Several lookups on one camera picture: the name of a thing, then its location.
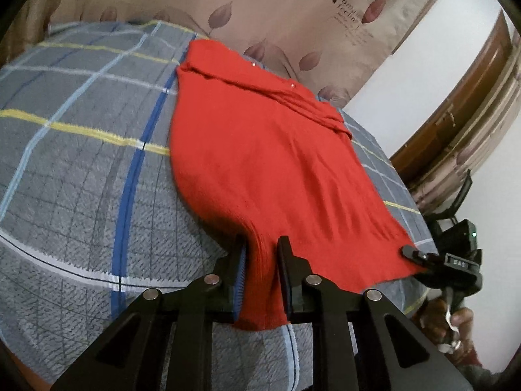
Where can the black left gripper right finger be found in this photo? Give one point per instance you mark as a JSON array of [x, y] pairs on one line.
[[360, 341]]

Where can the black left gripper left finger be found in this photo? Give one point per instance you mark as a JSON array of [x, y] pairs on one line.
[[164, 340]]

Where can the red knit sweater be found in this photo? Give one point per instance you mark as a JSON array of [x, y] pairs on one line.
[[259, 156]]

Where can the person right hand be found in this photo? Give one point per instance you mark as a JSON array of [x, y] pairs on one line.
[[436, 328]]

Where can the grey plaid bed sheet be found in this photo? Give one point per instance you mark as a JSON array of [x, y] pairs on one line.
[[89, 211]]

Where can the beige leaf print curtain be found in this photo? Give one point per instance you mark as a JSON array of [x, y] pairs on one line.
[[331, 46]]

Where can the brown wooden door frame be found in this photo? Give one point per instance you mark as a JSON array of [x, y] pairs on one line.
[[468, 126]]

